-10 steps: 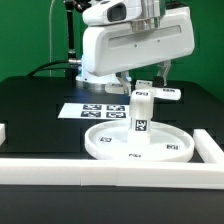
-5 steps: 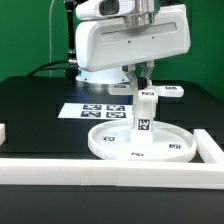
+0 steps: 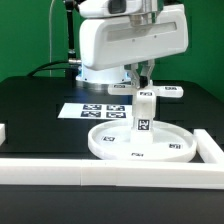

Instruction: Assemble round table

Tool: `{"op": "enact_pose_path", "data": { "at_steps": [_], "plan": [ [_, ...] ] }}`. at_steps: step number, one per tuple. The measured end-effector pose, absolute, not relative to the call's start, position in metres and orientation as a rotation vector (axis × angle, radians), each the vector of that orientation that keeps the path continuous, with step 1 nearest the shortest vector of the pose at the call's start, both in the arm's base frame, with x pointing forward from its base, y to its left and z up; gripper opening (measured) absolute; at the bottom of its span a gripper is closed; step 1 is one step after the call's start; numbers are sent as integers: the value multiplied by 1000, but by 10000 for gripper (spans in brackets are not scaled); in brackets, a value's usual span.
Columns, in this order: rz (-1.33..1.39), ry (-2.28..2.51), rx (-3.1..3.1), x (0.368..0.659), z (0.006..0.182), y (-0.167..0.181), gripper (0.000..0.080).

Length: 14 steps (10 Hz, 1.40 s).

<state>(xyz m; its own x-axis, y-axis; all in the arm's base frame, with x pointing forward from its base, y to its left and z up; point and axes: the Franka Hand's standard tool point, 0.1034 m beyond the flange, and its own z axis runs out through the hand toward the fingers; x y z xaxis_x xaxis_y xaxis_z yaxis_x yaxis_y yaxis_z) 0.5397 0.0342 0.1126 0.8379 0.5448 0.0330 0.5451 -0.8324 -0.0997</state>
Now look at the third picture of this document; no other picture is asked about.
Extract white cross-shaped table base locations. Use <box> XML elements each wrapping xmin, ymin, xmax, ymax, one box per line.
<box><xmin>108</xmin><ymin>84</ymin><xmax>184</xmax><ymax>98</ymax></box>

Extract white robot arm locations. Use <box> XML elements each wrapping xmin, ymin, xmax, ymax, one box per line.
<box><xmin>79</xmin><ymin>0</ymin><xmax>188</xmax><ymax>88</ymax></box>

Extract black camera pole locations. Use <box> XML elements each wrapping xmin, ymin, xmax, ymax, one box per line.
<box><xmin>63</xmin><ymin>0</ymin><xmax>82</xmax><ymax>60</ymax></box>

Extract black cables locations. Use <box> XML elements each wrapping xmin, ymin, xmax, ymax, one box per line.
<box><xmin>27</xmin><ymin>59</ymin><xmax>83</xmax><ymax>78</ymax></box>

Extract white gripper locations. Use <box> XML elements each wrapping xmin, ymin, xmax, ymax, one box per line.
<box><xmin>79</xmin><ymin>3</ymin><xmax>188</xmax><ymax>88</ymax></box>

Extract white marker sheet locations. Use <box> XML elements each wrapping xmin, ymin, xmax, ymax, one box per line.
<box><xmin>58</xmin><ymin>103</ymin><xmax>132</xmax><ymax>120</ymax></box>

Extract white U-shaped fence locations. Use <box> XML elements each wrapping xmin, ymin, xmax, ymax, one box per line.
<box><xmin>0</xmin><ymin>129</ymin><xmax>224</xmax><ymax>189</ymax></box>

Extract white round table top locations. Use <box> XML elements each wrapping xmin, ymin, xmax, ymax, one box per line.
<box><xmin>88</xmin><ymin>119</ymin><xmax>197</xmax><ymax>162</ymax></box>

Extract white thin cable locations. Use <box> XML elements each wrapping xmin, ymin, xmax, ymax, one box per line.
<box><xmin>48</xmin><ymin>0</ymin><xmax>57</xmax><ymax>78</ymax></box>

